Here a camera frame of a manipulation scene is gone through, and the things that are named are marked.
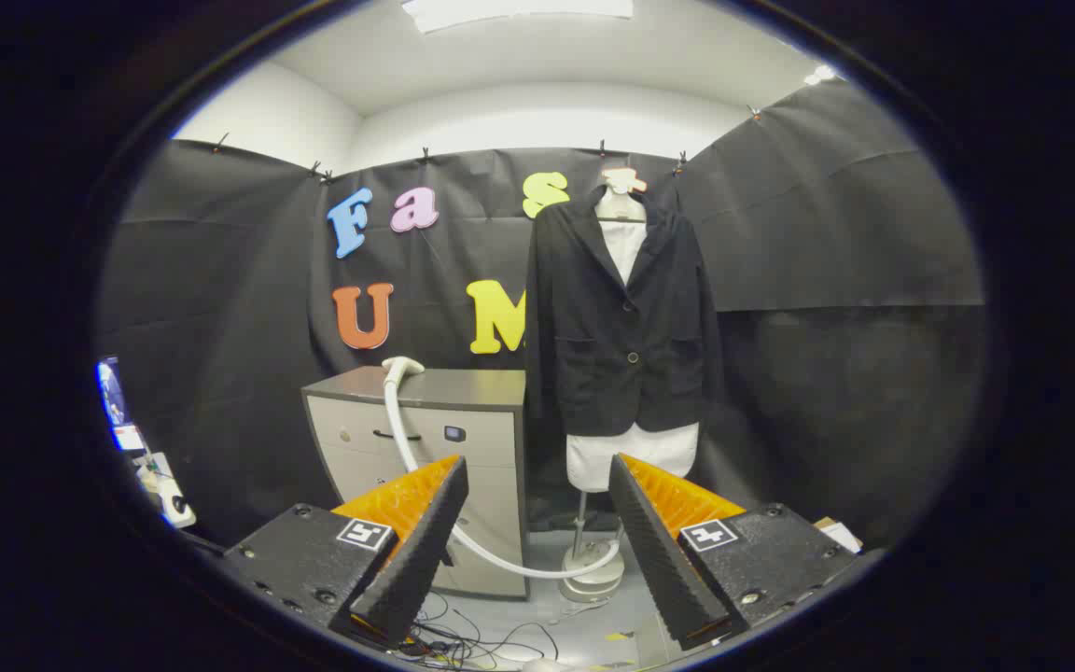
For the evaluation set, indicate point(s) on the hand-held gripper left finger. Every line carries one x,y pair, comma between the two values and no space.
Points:
425,551

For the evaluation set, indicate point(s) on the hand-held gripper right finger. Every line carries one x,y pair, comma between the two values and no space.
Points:
654,551

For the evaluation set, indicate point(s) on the cardboard box with paper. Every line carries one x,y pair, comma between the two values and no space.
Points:
841,534

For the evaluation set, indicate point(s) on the computer monitor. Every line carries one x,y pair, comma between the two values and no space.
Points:
113,392

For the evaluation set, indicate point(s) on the grey drawer cabinet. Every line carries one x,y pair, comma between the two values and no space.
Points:
463,387

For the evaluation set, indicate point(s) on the small ceiling light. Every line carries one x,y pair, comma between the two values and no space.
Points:
819,74

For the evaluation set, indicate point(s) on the black backdrop cloth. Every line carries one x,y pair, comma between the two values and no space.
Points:
239,280

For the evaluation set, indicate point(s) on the white desk device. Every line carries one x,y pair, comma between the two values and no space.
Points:
164,490

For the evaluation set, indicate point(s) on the mannequin stand with round base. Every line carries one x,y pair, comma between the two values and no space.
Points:
592,574

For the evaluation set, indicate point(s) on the black button jacket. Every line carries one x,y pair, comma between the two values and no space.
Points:
593,317

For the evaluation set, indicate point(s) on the white mannequin torso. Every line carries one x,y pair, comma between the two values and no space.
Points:
631,453

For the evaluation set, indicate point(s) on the row of backdrop clips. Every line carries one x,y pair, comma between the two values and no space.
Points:
425,153

